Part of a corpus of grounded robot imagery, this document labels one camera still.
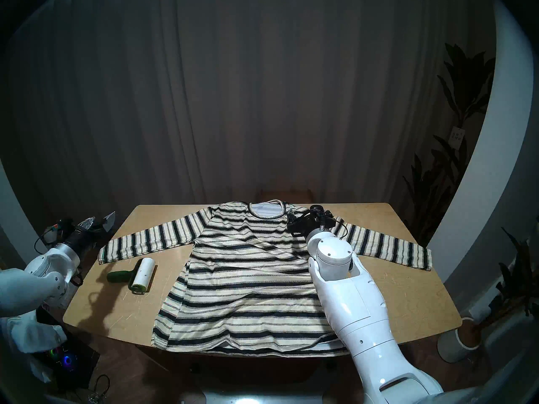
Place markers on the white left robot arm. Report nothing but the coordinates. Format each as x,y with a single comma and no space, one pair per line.
29,281

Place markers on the small dark potted plant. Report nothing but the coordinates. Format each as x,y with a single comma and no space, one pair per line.
518,277

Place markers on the white paper plant tag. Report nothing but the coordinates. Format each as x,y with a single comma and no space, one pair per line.
457,136

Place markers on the grey pleated curtain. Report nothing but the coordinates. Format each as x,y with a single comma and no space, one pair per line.
210,91

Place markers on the tall dark leafy plant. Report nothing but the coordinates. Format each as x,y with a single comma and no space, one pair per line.
463,91

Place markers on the white curved pillar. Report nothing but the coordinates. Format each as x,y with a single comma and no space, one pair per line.
17,213
488,176

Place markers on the white plant pot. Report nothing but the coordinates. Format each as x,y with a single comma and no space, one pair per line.
454,344

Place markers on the white crumpled cloth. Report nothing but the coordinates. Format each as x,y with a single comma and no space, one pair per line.
29,336

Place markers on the black computer with glowing fans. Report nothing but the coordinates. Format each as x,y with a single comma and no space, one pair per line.
71,361

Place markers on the black cream striped long-sleeve top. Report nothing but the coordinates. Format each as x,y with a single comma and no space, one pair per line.
252,281

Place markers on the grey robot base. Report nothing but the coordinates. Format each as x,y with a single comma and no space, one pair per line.
269,398

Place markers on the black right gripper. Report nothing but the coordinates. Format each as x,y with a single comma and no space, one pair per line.
311,222

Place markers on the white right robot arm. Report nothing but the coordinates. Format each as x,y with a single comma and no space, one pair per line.
358,306

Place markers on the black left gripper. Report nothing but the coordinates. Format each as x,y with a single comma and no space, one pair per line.
78,239

